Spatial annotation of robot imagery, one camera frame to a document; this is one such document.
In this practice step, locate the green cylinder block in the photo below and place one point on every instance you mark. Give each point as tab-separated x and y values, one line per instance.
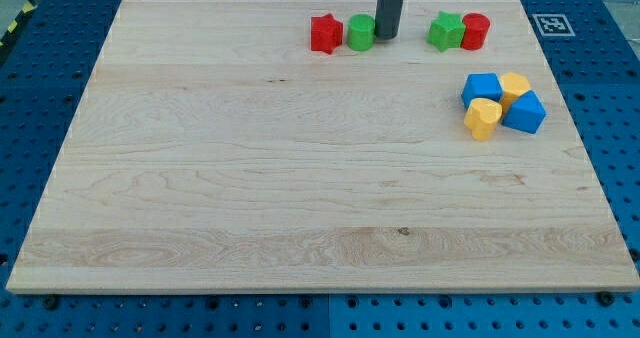
361	32

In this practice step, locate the wooden board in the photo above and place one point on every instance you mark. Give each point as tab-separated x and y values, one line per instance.
212	152

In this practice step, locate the red star block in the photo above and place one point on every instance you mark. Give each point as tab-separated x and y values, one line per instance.
326	33

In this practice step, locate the yellow heart block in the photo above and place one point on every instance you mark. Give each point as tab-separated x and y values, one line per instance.
482	117

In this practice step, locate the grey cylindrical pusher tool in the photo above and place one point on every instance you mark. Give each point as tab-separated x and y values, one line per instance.
387	18

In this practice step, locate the green star block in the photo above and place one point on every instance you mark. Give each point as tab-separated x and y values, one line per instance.
446	31

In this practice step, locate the blue cube block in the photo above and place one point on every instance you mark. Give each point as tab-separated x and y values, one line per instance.
481	85

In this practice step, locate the red cylinder block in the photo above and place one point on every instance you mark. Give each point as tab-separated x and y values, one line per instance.
477	26

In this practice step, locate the yellow hexagon block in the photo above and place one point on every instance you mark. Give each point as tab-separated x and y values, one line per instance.
513	85

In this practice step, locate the blue pentagon block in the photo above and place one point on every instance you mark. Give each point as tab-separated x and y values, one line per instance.
526	114

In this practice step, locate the white fiducial marker tag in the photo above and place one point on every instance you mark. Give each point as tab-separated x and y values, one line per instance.
553	25

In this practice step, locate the black bolt left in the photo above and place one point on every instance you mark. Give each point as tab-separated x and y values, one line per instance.
50	302

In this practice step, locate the black bolt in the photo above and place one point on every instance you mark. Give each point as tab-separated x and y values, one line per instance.
605	298
50	302

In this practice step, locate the black bolt right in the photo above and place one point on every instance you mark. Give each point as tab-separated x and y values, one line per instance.
605	298

